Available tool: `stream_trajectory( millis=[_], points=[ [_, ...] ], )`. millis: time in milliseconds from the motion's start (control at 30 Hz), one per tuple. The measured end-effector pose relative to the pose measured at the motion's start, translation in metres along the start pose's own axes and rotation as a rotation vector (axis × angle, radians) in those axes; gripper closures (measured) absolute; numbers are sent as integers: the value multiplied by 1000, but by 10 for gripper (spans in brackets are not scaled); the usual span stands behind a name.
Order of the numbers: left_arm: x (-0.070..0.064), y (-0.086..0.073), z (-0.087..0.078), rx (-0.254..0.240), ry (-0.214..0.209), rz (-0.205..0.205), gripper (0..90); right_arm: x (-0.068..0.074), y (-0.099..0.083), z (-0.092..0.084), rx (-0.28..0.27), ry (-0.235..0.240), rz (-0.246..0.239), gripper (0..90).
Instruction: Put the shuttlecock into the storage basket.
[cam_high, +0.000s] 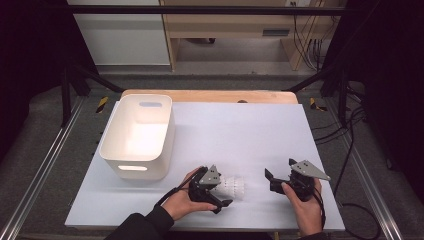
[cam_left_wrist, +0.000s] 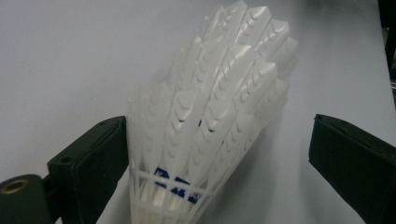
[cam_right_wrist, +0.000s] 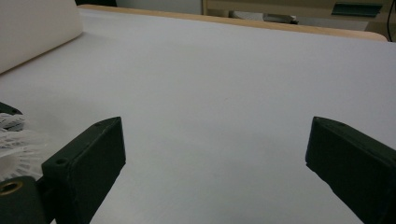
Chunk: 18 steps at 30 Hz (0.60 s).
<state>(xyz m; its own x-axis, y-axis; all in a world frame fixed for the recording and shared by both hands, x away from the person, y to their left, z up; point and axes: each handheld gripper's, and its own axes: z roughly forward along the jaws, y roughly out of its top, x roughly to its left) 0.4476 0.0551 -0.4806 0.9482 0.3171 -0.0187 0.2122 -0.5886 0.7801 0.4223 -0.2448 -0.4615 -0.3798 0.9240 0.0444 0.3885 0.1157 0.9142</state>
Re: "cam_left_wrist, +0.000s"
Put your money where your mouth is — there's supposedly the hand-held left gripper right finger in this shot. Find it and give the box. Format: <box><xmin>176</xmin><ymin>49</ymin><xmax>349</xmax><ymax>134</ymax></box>
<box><xmin>307</xmin><ymin>113</ymin><xmax>396</xmax><ymax>224</ymax></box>

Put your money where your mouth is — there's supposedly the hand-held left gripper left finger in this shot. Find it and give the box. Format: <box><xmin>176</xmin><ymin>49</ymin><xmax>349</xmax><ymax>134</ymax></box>
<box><xmin>46</xmin><ymin>115</ymin><xmax>130</xmax><ymax>224</ymax></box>

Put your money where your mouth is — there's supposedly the white feather shuttlecock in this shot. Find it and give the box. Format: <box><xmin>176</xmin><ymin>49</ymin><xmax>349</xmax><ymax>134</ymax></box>
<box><xmin>125</xmin><ymin>0</ymin><xmax>300</xmax><ymax>224</ymax></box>

